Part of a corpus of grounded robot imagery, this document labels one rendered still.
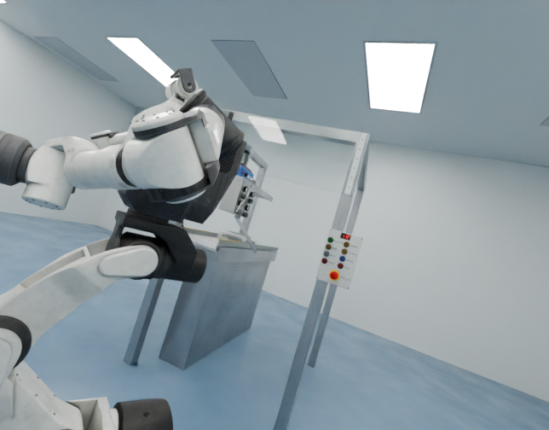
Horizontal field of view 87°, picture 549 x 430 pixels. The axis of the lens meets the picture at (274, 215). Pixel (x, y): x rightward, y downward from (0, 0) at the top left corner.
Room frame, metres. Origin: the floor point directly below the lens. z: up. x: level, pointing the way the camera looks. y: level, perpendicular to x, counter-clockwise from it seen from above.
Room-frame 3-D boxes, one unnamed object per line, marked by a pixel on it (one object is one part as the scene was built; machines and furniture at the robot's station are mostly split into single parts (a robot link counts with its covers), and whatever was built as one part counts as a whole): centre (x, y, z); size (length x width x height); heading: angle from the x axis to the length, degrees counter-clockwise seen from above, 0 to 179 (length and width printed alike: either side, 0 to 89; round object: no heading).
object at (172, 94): (0.86, 0.38, 1.32); 0.10 x 0.07 x 0.09; 37
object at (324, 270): (1.46, -0.37, 0.97); 0.17 x 0.06 x 0.26; 72
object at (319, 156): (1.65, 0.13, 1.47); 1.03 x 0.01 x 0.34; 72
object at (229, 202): (1.87, 0.26, 1.14); 0.22 x 0.11 x 0.20; 162
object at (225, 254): (2.46, 0.20, 0.77); 1.30 x 0.29 x 0.10; 162
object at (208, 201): (0.89, 0.33, 1.11); 0.34 x 0.30 x 0.36; 37
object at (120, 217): (0.91, 0.30, 0.85); 0.28 x 0.13 x 0.18; 127
